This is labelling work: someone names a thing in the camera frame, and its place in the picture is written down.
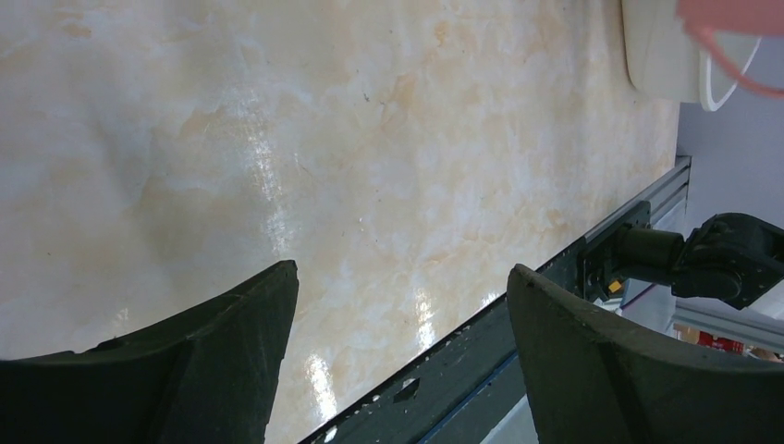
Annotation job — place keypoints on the pink mug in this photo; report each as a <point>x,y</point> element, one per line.
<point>703,19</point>

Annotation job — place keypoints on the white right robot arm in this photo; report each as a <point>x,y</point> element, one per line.
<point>733,257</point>

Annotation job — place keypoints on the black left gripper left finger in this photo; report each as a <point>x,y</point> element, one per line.
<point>206,375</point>

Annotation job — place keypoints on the white plastic basin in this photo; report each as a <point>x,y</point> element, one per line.
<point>663,61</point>

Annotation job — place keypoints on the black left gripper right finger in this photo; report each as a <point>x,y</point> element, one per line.
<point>592,376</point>

